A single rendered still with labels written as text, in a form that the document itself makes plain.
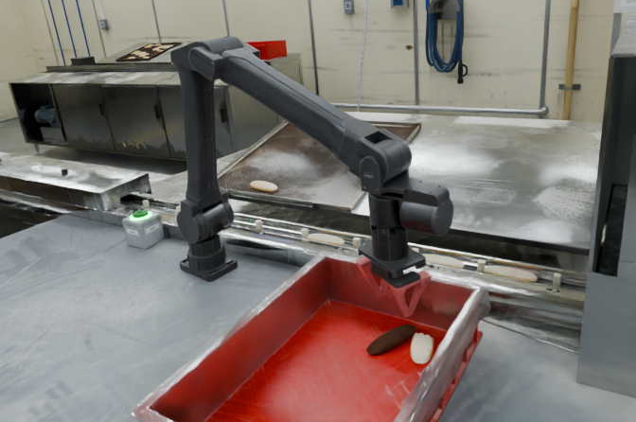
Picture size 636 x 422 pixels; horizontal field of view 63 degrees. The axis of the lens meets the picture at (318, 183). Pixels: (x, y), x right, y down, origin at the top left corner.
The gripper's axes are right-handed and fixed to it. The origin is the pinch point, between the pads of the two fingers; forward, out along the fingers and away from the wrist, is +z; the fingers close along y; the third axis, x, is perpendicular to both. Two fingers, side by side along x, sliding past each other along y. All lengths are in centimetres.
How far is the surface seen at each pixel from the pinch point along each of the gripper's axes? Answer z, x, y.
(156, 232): 4, -25, -70
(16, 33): -50, -51, -840
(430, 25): -17, 260, -297
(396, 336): 6.9, -0.1, -0.1
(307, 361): 8.2, -15.0, -4.9
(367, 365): 8.4, -7.3, 1.7
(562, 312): 6.6, 26.0, 12.4
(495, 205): 0.7, 42.2, -18.1
